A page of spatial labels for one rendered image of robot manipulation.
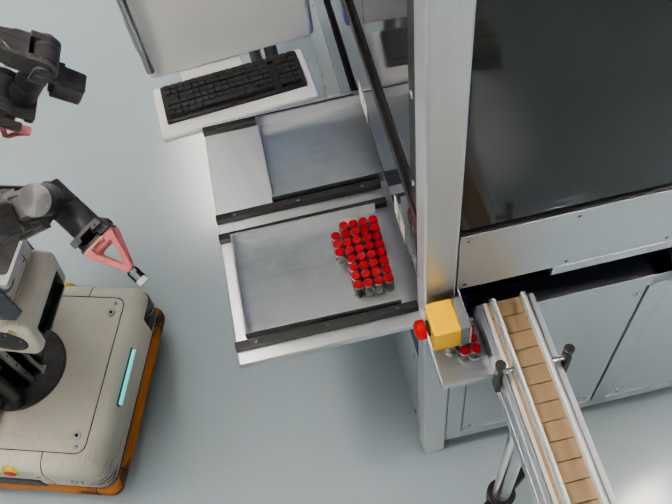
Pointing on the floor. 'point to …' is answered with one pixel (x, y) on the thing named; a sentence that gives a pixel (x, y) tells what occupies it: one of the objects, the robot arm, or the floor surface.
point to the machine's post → (439, 174)
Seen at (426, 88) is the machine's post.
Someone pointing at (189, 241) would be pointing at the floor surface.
